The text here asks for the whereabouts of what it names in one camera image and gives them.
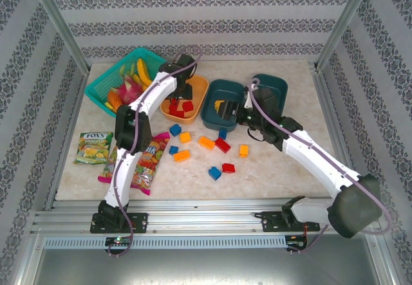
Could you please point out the grey metal bottom panel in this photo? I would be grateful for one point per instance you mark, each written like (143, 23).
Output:
(206, 269)

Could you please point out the small toy banana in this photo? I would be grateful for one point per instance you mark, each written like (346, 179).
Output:
(137, 79)

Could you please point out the aluminium mounting rail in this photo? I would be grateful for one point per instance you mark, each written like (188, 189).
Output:
(199, 215)

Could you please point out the orange plastic container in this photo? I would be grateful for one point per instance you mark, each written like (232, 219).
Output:
(199, 95)

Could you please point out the aluminium frame post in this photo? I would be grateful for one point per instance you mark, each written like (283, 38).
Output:
(56, 21)
(344, 21)

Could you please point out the large toy banana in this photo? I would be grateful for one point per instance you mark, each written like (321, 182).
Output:
(144, 71)

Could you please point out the yellow lego brick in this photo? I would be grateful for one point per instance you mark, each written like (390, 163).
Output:
(243, 150)
(218, 105)
(185, 137)

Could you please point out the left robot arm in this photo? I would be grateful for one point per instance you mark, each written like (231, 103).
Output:
(124, 175)

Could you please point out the pink toy dragon fruit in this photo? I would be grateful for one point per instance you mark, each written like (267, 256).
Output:
(128, 92)

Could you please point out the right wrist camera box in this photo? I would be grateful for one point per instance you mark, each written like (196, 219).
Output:
(248, 100)

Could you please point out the yellow toy fruit piece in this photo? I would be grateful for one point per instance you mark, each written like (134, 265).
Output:
(108, 105)

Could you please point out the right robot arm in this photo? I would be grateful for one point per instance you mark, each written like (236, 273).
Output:
(322, 166)

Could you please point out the colourful pink candy bag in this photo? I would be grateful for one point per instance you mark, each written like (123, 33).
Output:
(148, 162)

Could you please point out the orange toy fruit half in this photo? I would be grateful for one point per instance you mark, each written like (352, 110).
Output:
(113, 99)

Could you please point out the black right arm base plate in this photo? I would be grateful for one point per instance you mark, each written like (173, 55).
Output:
(272, 222)

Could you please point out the aluminium side rail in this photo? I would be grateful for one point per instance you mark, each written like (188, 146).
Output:
(328, 111)
(69, 130)

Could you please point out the blue lego brick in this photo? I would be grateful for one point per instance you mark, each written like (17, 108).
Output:
(223, 134)
(173, 150)
(215, 173)
(175, 130)

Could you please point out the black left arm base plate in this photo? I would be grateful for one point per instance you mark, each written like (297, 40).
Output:
(138, 222)

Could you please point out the orange lego brick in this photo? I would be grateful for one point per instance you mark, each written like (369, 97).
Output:
(181, 155)
(206, 143)

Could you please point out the green Fox's candy bag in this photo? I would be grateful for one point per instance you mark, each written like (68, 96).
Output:
(93, 148)

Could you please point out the dark teal plastic container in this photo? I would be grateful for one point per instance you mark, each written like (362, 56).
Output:
(222, 90)
(273, 84)

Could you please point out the teal plastic basket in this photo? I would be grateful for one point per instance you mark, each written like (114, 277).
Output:
(103, 87)

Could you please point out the long red lego brick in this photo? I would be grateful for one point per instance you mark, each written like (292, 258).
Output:
(177, 114)

